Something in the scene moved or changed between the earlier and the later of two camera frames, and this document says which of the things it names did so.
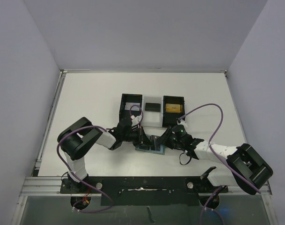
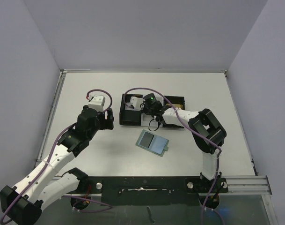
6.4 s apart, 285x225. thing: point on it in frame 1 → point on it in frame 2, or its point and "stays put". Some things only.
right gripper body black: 168,136 → 142,106
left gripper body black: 142,137 → 107,119
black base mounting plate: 144,191 stays put
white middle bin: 152,119 stays put
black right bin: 170,119 stays put
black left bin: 131,104 stays put
